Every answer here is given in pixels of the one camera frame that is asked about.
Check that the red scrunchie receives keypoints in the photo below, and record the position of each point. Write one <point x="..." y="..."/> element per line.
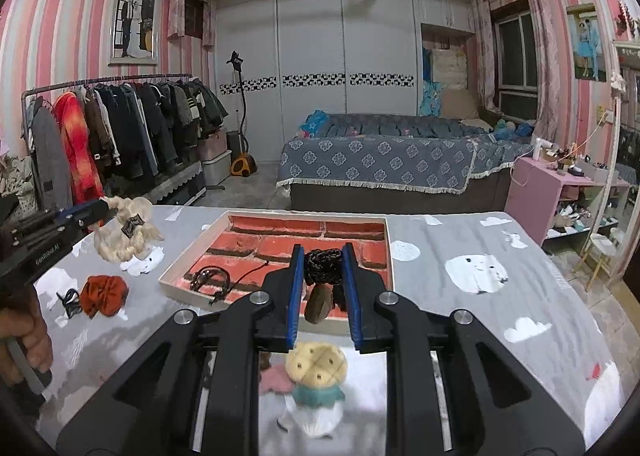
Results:
<point x="102" y="296"/>

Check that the plastic storage box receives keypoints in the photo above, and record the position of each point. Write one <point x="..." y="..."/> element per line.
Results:
<point x="215" y="156"/>

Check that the white wardrobe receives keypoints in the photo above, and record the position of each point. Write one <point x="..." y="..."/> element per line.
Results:
<point x="310" y="36"/>

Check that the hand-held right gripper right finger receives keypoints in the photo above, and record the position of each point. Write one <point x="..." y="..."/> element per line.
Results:
<point x="351" y="296"/>

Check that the white stool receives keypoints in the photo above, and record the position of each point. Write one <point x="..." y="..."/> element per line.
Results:
<point x="602" y="246"/>

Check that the row of hanging clothes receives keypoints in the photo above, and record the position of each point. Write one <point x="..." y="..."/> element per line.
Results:
<point x="150" y="121"/>

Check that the grey bear-print cloth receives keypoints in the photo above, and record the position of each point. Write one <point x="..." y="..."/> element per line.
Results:
<point x="475" y="326"/>

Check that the hanging blue clothes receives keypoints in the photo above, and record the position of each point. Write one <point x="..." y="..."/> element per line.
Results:
<point x="430" y="91"/>

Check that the blue cloth pile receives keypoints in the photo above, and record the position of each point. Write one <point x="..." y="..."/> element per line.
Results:
<point x="315" y="124"/>

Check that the pink hair clip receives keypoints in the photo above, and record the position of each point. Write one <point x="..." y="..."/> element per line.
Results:
<point x="275" y="378"/>

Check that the bed with blue patterned cover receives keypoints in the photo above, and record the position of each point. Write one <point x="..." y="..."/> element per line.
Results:
<point x="375" y="159"/>

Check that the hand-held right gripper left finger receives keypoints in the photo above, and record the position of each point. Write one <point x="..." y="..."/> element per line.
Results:
<point x="295" y="296"/>

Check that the garment steamer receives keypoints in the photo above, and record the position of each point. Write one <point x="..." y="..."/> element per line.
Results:
<point x="243" y="164"/>

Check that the small curtained window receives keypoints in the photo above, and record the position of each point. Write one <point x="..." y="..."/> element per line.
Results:
<point x="192" y="16"/>

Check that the beige cushion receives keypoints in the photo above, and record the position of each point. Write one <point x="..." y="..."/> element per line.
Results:
<point x="460" y="104"/>

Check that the metal clothes rack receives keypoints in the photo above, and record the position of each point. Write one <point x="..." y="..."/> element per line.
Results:
<point x="150" y="77"/>

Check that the cream fluffy scrunchie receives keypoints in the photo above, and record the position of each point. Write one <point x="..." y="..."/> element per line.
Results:
<point x="114" y="246"/>

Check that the pink shelf table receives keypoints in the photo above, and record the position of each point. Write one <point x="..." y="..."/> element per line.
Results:
<point x="535" y="196"/>

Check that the shallow tray with brick lining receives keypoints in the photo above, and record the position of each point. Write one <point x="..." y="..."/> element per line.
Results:
<point x="300" y="227"/>

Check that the red artificial flowers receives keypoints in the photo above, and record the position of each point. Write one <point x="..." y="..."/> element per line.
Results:
<point x="627" y="19"/>

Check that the wall poster of couple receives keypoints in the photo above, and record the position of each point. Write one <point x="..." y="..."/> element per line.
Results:
<point x="586" y="44"/>

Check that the white standing mirror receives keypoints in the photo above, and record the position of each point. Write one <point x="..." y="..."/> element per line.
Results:
<point x="617" y="146"/>

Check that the framed wedding photo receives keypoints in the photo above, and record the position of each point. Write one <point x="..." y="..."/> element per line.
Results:
<point x="134" y="19"/>

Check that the pink floral curtain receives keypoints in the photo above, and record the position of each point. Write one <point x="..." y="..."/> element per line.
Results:
<point x="542" y="61"/>
<point x="484" y="51"/>

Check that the person's left hand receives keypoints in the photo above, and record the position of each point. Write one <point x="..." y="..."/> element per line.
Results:
<point x="22" y="331"/>

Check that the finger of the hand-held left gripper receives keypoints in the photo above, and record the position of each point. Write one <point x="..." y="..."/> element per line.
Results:
<point x="85" y="213"/>

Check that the cookie-shaped hair clip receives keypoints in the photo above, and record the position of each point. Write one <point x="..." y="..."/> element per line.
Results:
<point x="315" y="366"/>

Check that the large window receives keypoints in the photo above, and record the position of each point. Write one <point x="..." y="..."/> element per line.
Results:
<point x="517" y="56"/>

